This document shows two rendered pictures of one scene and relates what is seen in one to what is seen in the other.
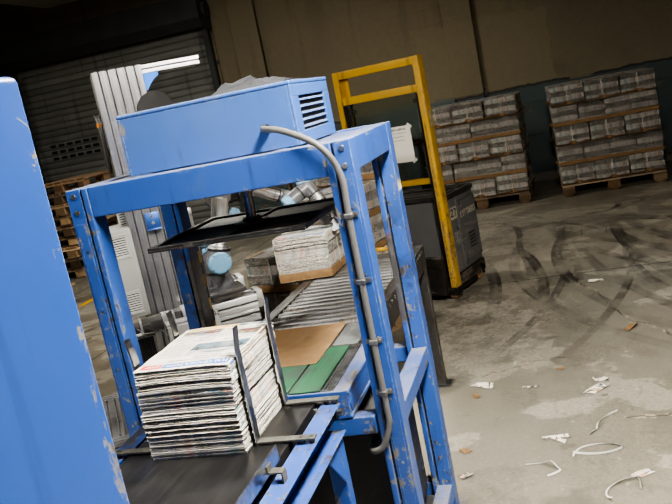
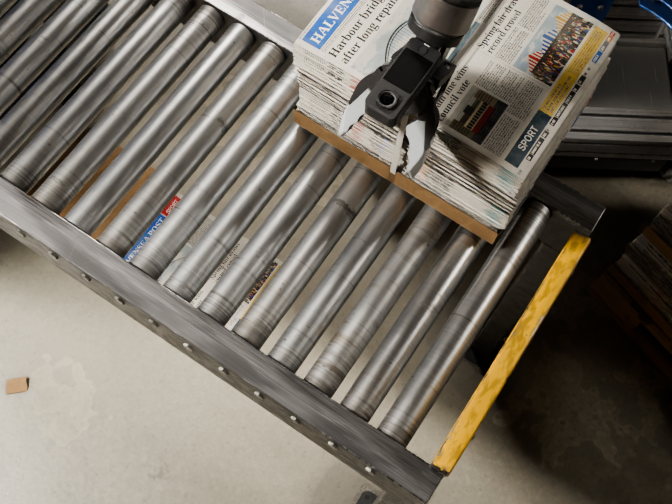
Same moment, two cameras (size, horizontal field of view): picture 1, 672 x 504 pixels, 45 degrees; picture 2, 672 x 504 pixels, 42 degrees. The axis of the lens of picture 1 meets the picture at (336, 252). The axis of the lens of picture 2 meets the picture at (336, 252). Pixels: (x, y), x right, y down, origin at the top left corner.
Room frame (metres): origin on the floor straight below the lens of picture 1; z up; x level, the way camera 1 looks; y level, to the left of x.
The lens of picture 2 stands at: (4.21, -0.64, 2.06)
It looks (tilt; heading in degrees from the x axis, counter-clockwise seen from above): 68 degrees down; 102
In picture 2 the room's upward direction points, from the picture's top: 6 degrees clockwise
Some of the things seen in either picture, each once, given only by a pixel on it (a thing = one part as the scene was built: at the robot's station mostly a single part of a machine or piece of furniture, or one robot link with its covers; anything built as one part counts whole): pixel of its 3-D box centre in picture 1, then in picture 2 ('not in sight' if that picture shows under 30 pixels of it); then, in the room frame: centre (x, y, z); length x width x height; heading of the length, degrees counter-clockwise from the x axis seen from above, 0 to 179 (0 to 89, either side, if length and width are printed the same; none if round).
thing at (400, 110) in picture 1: (390, 139); not in sight; (6.23, -0.58, 1.28); 0.57 x 0.01 x 0.65; 56
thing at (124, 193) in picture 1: (241, 167); not in sight; (2.80, 0.26, 1.50); 0.94 x 0.68 x 0.10; 74
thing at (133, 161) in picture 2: (348, 288); (163, 126); (3.77, -0.02, 0.77); 0.47 x 0.05 x 0.05; 74
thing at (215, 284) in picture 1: (219, 279); not in sight; (4.17, 0.63, 0.87); 0.15 x 0.15 x 0.10
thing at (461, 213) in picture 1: (429, 238); not in sight; (6.52, -0.78, 0.40); 0.69 x 0.55 x 0.80; 56
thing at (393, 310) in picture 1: (400, 288); (71, 252); (3.71, -0.26, 0.74); 1.34 x 0.05 x 0.12; 164
